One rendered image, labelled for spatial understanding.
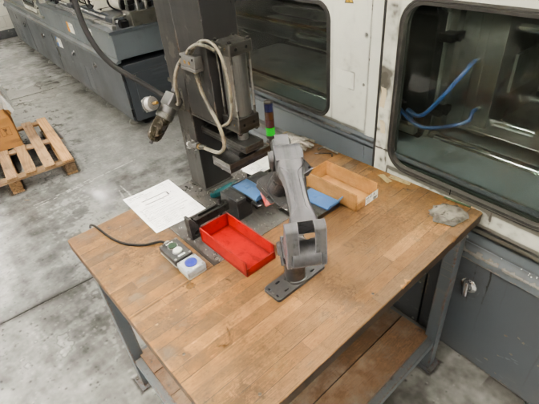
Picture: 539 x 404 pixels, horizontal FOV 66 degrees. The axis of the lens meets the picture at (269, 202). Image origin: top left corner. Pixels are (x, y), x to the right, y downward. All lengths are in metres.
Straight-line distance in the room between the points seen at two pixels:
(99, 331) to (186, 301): 1.33
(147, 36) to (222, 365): 3.78
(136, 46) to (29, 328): 2.79
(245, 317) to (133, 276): 0.41
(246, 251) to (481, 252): 0.90
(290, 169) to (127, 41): 3.59
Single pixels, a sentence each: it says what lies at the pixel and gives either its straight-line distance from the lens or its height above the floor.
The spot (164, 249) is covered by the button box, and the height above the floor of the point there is 0.93.
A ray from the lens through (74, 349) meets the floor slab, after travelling 2.55.
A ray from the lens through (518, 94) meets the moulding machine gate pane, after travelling 1.47.
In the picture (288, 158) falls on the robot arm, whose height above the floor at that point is 1.33.
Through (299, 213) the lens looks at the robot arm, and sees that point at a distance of 0.91.
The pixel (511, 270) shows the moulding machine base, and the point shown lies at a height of 0.70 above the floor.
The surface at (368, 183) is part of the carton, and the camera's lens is 1.61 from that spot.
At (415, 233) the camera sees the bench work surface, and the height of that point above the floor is 0.90.
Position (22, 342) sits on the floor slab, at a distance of 2.74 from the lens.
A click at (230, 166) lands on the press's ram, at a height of 1.13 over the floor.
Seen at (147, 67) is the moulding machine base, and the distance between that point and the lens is 4.57.
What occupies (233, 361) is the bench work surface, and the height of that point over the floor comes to 0.90.
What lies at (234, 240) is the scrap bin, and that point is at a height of 0.91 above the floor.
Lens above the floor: 1.84
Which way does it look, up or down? 36 degrees down
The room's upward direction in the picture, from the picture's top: 5 degrees counter-clockwise
